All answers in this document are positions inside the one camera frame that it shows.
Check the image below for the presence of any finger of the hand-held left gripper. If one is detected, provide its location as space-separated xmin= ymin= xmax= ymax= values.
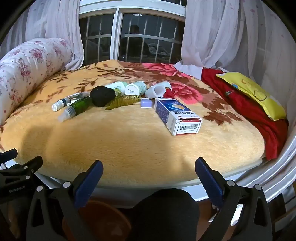
xmin=0 ymin=149 xmax=18 ymax=164
xmin=0 ymin=156 xmax=43 ymax=180

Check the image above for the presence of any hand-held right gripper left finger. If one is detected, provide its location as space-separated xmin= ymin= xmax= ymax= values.
xmin=26 ymin=160 xmax=104 ymax=241

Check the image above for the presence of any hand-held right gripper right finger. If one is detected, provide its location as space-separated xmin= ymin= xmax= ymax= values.
xmin=195 ymin=157 xmax=273 ymax=241

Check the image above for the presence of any orange plastic bin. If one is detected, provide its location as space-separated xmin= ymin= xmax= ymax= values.
xmin=62 ymin=200 xmax=132 ymax=241

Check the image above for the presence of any blue and white medicine box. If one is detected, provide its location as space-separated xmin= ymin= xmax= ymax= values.
xmin=154 ymin=98 xmax=203 ymax=136

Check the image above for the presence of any yellow floral blanket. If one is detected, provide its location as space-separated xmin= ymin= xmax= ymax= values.
xmin=0 ymin=59 xmax=266 ymax=188

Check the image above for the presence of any person's right leg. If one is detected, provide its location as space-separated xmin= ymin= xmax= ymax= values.
xmin=129 ymin=188 xmax=200 ymax=241

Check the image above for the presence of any small white dropper bottle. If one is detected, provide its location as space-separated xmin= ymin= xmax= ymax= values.
xmin=52 ymin=97 xmax=72 ymax=112

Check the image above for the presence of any red cloth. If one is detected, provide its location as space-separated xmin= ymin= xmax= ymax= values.
xmin=201 ymin=67 xmax=288 ymax=160

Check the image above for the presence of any green glass bottle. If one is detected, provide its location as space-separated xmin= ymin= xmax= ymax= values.
xmin=58 ymin=96 xmax=93 ymax=122

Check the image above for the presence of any black lump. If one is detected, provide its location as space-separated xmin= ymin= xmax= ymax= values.
xmin=90 ymin=86 xmax=116 ymax=107

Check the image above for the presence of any olive ridged wrapper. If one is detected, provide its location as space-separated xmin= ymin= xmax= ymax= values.
xmin=105 ymin=95 xmax=142 ymax=110

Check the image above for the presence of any pink floral bolster pillow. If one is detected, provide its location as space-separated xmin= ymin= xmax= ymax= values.
xmin=0 ymin=37 xmax=74 ymax=126

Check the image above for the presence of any white and green bottle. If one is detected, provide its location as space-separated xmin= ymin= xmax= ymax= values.
xmin=103 ymin=81 xmax=129 ymax=93

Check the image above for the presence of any yellow printed pillow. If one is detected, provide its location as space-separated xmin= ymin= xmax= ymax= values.
xmin=216 ymin=72 xmax=287 ymax=121

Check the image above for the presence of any white capped bottle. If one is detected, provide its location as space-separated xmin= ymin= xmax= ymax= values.
xmin=125 ymin=81 xmax=147 ymax=96

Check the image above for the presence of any open white plastic bottle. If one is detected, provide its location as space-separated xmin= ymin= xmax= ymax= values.
xmin=145 ymin=82 xmax=172 ymax=99

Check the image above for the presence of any barred window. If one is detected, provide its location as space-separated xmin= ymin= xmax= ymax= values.
xmin=79 ymin=7 xmax=186 ymax=65

